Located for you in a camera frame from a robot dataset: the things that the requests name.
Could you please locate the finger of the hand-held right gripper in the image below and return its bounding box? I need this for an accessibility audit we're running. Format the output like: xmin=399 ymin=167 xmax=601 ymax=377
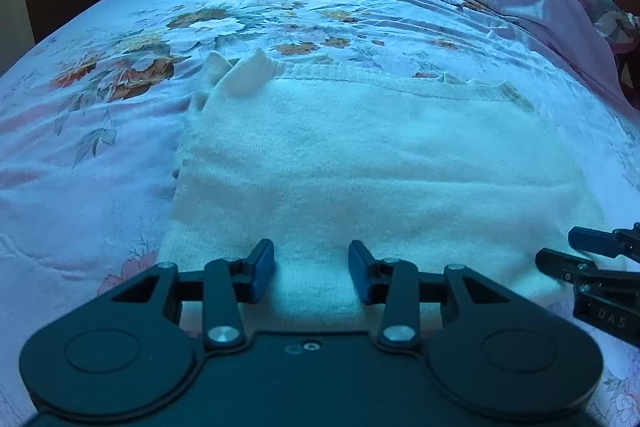
xmin=535 ymin=248 xmax=640 ymax=284
xmin=568 ymin=223 xmax=640 ymax=264

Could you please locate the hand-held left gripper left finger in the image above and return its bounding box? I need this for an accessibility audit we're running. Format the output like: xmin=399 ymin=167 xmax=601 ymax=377
xmin=110 ymin=238 xmax=276 ymax=351

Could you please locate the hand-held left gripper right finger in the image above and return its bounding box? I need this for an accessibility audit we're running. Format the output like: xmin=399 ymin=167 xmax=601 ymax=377
xmin=348 ymin=240 xmax=507 ymax=352

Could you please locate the white knit sweater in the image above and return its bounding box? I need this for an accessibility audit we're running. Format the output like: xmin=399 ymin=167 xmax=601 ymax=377
xmin=159 ymin=47 xmax=617 ymax=334

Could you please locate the bed with floral sheet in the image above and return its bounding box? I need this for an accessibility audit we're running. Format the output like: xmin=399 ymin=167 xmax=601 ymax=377
xmin=0 ymin=0 xmax=640 ymax=427

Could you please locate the pink quilt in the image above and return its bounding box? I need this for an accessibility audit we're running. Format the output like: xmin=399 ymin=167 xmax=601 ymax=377
xmin=397 ymin=0 xmax=640 ymax=112

